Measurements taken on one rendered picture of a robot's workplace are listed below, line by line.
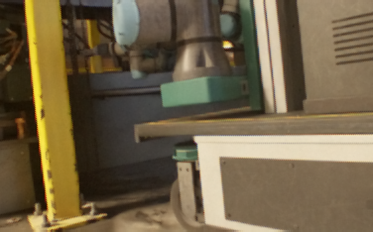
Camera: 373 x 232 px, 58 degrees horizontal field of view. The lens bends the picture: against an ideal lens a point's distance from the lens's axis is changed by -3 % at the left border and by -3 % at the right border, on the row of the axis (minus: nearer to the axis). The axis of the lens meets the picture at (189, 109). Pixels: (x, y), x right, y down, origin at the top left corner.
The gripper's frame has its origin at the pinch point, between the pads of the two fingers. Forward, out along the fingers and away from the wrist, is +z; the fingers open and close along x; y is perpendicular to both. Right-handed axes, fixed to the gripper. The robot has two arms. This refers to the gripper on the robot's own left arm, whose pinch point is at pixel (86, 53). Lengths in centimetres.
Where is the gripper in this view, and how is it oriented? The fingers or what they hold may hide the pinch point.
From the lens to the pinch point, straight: 177.3
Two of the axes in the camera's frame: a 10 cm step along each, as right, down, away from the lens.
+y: -1.0, -9.9, -0.3
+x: -1.6, 0.5, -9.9
